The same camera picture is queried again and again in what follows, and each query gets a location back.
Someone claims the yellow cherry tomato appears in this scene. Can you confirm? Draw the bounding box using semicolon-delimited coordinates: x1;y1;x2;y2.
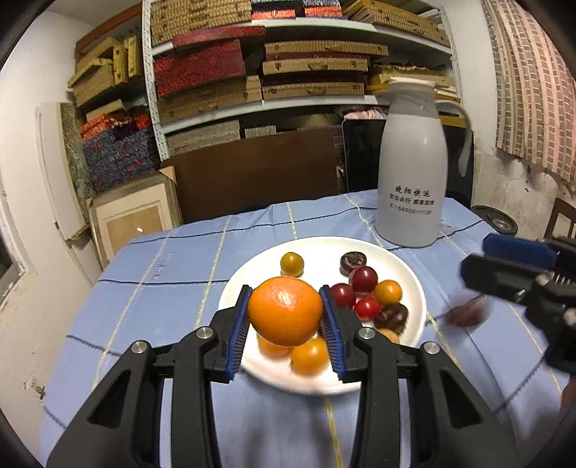
280;252;305;276

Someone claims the small orange tangerine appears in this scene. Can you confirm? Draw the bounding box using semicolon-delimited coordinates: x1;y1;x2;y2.
257;334;293;359
290;337;330;376

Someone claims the stack of blue patterned boxes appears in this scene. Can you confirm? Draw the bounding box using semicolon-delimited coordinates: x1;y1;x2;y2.
80;112;160;194

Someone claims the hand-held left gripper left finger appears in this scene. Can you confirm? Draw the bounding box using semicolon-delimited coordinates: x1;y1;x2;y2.
46;284;253;468

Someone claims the wooden picture frame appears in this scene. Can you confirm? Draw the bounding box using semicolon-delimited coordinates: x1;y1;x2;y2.
87;166;183;266

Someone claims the wooden chair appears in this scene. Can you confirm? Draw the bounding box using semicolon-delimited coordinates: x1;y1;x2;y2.
544;197;576;241

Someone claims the shelved stack of woven boxes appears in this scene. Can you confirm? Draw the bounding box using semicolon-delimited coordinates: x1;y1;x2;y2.
150;0;464;156

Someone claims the brown wooden board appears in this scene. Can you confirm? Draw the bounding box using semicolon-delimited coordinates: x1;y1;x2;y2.
159;128;345;224

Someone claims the brick patterned curtain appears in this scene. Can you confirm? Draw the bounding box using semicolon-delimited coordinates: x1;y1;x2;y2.
481;0;576;185

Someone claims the white panel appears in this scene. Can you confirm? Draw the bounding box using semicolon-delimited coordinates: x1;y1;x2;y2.
36;103;86;239

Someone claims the white plate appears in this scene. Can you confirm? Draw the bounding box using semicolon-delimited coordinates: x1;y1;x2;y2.
219;236;427;397

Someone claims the white metal shelf rack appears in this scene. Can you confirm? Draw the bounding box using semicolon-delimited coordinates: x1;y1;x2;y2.
141;0;464;163

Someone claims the smooth orange tomato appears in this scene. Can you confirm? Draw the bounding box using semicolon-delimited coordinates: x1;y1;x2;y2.
374;279;402;304

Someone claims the large orange tangerine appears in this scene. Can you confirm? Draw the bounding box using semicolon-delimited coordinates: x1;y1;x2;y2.
247;276;325;348

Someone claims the pile of woven straw boxes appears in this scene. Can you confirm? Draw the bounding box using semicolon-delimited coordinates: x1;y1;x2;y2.
67;36;145;122

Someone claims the blue checked tablecloth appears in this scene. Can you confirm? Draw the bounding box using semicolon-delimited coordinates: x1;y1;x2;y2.
40;189;570;468

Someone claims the stack of red patterned boxes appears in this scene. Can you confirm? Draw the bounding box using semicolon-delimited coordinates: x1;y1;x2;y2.
153;0;345;97

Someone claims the black round weight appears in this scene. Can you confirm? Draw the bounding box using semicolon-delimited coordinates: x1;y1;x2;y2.
472;204;518;235

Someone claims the grey marble slab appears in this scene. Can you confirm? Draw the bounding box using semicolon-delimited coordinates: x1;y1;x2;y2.
60;103;95;212

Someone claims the red cherry tomato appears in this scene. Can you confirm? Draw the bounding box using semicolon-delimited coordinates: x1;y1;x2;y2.
354;296;383;321

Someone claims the white thermos jug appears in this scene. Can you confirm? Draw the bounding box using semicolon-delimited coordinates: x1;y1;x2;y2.
375;81;474;248

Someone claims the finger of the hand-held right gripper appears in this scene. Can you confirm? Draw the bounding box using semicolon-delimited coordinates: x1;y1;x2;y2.
460;253;552;303
482;233;559;270

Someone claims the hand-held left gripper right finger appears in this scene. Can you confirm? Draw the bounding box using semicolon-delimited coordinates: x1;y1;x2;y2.
319;284;532;468

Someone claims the pink cloth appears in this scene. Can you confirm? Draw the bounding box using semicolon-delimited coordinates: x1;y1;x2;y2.
344;107;388;121

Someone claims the window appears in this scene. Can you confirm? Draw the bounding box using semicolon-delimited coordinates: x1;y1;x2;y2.
0;193;37;311

